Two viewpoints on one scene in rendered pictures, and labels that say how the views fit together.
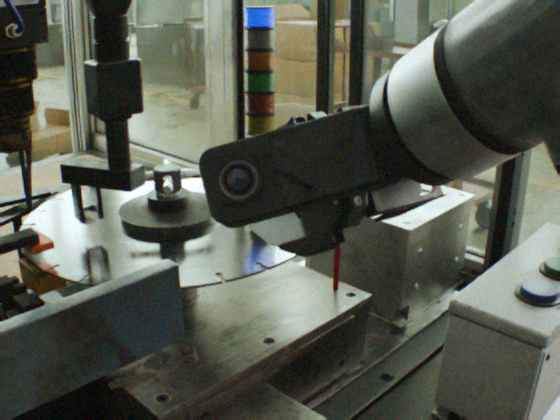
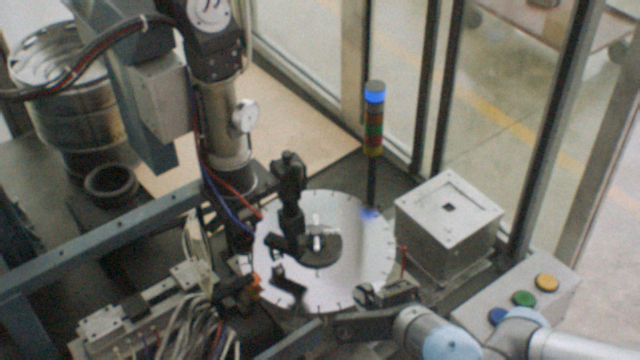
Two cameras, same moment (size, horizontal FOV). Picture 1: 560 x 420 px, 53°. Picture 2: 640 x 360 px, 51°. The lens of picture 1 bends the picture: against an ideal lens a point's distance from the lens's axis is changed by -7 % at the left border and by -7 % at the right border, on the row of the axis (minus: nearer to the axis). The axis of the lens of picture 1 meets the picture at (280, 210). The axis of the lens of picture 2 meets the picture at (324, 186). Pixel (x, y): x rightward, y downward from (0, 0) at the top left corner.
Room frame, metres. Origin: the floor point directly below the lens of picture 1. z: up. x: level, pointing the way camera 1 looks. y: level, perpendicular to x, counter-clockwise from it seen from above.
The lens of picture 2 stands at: (-0.28, -0.05, 2.03)
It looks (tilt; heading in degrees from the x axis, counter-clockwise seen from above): 45 degrees down; 10
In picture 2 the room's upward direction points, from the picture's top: 1 degrees counter-clockwise
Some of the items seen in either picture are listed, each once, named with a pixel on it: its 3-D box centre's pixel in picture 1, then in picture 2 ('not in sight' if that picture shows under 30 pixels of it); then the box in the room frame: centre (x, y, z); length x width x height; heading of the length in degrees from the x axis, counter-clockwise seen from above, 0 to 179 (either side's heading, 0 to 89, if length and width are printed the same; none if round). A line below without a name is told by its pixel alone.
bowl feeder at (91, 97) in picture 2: not in sight; (90, 107); (1.00, 0.80, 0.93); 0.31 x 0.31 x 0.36
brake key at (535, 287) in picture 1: (538, 295); (500, 318); (0.50, -0.27, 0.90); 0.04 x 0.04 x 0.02
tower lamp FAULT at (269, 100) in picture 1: (259, 101); (373, 135); (0.89, 0.03, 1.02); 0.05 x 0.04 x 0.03; 46
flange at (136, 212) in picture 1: (169, 204); (316, 242); (0.60, 0.12, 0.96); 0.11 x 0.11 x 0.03
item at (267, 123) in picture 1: (259, 122); (372, 145); (0.89, 0.03, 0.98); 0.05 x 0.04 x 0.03; 46
